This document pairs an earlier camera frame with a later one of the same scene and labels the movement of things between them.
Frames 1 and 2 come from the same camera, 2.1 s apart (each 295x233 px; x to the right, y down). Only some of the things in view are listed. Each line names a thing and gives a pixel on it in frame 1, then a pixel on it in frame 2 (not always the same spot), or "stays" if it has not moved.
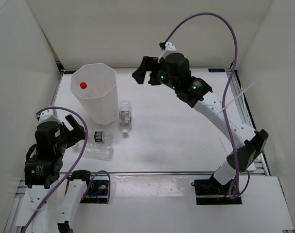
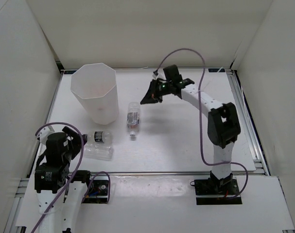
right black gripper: [147, 65] → [151, 96]
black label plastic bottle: [101, 136] stays
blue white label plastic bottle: [125, 116] → [133, 116]
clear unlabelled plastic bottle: [95, 151] stays
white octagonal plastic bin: [94, 85] stays
